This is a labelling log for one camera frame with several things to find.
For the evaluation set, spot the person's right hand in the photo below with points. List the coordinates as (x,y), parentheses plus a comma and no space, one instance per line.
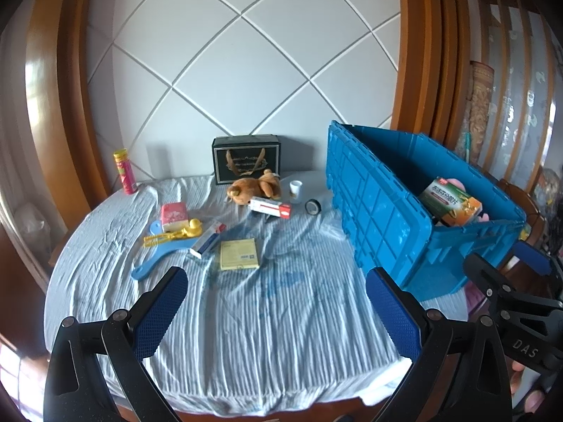
(528,393)

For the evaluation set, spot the pink tissue pack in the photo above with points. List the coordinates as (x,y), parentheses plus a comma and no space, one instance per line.
(173,216)

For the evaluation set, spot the brown plush toy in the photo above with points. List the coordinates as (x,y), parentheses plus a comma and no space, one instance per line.
(253,187)

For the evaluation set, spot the small white cup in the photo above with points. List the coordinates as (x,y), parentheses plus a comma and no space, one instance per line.
(296,191)

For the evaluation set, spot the red and white carton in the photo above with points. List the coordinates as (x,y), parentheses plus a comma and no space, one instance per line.
(270,207)

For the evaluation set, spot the pink and yellow canister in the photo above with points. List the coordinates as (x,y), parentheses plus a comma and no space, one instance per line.
(125,173)

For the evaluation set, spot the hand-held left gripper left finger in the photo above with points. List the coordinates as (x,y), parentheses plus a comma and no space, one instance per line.
(160,312)

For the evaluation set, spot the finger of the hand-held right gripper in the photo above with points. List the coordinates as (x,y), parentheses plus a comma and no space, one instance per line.
(532,256)
(484,274)

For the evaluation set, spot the blue and white toothpaste box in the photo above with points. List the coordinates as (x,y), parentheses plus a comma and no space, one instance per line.
(207,241)

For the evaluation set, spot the wooden frosted glass partition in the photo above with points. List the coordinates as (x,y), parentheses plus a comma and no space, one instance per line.
(519,96)

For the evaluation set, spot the yellow duck clip toy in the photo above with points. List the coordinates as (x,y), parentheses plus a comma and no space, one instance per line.
(191,228)

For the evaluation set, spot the black gift box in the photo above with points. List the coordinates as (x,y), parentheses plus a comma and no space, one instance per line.
(246,158)

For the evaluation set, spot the blue hand mirror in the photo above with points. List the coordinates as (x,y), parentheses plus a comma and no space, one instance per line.
(160,257)

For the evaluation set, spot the blue plastic storage crate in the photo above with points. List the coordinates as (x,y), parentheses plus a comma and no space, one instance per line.
(382,211)

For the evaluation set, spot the wooden chair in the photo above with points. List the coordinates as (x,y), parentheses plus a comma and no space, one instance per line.
(528,202)

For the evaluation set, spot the yellow sticky note pad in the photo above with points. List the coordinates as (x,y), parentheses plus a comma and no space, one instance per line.
(239,254)

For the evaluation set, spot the curved wooden wall frame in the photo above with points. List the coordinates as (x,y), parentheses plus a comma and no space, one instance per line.
(57,118)
(426,52)

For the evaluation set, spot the black tape roll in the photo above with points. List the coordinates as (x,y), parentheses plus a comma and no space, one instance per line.
(313,207)

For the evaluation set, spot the green and orange carton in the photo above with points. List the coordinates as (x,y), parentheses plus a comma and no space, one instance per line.
(451,202)

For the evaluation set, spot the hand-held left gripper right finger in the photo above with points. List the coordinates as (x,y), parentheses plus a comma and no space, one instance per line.
(393,316)

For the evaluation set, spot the rolled patterned mat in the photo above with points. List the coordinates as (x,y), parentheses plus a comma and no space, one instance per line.
(479,105)

